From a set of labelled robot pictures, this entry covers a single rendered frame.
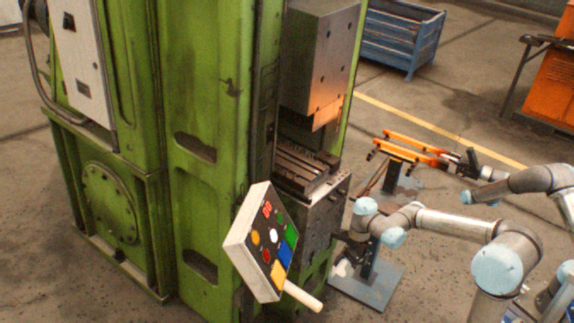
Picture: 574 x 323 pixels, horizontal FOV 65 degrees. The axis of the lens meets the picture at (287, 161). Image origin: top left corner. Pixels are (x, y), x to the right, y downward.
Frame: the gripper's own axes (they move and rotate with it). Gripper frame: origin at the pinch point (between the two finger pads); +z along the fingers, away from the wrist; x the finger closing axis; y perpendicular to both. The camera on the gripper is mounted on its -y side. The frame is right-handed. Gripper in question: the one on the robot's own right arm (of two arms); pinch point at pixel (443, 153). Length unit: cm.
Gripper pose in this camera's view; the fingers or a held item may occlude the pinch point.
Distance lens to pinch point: 247.3
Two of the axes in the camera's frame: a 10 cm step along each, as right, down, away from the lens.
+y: -0.8, 8.1, 5.8
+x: 5.5, -4.4, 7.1
